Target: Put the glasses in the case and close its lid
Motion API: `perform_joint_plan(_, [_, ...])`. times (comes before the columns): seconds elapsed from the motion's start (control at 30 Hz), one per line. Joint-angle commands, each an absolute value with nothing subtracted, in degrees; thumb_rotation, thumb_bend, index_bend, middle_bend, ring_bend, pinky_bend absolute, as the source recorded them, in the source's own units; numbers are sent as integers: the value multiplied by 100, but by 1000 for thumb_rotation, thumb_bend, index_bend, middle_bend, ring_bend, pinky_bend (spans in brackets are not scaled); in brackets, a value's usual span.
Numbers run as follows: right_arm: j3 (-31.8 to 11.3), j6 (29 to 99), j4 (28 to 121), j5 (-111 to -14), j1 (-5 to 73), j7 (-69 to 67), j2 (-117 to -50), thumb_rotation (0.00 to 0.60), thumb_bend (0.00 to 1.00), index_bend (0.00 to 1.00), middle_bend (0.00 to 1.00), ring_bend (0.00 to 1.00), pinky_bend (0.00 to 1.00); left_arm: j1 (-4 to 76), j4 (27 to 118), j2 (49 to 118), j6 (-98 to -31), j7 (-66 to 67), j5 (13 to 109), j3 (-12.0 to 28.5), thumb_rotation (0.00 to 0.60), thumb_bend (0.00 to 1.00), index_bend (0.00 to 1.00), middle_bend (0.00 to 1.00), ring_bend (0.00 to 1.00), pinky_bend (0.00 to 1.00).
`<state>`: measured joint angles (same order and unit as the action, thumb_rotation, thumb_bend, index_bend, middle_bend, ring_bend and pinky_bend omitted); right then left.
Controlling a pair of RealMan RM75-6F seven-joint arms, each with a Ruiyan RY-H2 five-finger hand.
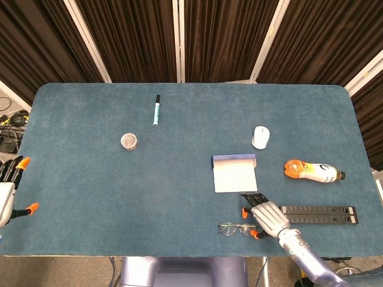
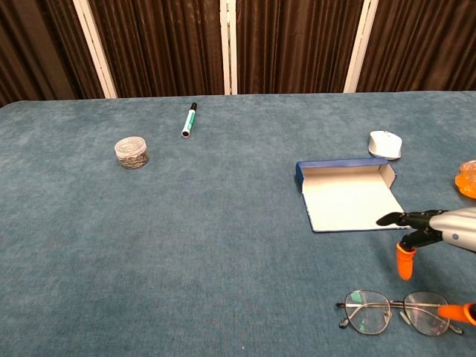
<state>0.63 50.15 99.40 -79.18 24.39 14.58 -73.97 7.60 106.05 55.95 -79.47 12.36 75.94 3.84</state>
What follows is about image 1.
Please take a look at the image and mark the left robot hand, orange fingertips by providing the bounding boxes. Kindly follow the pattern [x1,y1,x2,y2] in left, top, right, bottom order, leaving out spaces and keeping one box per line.
[0,155,40,227]

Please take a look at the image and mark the right robot hand, orange fingertips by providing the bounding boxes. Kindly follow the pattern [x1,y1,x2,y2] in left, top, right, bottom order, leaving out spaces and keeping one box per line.
[240,193,291,240]

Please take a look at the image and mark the wire-frame eyeglasses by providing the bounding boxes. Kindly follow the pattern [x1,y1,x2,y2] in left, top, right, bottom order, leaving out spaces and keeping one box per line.
[217,221,259,238]

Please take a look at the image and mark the blue white box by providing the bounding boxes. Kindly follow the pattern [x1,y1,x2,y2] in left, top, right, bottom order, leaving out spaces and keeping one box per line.
[211,154,259,194]

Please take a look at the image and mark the black floor box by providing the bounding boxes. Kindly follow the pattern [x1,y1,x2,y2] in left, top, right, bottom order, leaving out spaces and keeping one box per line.
[0,127,25,154]

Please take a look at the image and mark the orange drink bottle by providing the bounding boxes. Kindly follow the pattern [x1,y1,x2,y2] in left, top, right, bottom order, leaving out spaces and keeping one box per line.
[283,159,347,184]

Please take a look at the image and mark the white computer mouse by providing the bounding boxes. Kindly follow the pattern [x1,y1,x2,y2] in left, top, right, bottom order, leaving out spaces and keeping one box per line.
[251,126,270,149]

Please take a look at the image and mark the purple robot torso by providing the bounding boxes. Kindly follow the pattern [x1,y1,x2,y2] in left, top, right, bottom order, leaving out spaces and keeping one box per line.
[119,256,249,287]

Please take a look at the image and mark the blue table mat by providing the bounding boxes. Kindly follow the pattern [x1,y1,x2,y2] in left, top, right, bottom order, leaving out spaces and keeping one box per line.
[0,83,383,258]

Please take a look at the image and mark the clear jar of clips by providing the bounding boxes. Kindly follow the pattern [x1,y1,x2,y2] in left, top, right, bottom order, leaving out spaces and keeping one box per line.
[120,132,139,152]

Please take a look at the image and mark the dark curtain screen panel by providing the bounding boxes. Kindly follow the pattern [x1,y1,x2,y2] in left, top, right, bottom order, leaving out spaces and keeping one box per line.
[63,0,184,84]
[250,0,383,93]
[172,0,288,84]
[344,50,383,172]
[0,0,112,106]

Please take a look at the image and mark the green whiteboard marker, black cap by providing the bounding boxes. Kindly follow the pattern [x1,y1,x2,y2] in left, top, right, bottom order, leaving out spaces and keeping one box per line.
[153,94,162,127]

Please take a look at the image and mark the yellow black cable bundle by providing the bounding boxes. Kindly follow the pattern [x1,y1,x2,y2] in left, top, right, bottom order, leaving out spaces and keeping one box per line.
[0,109,31,127]

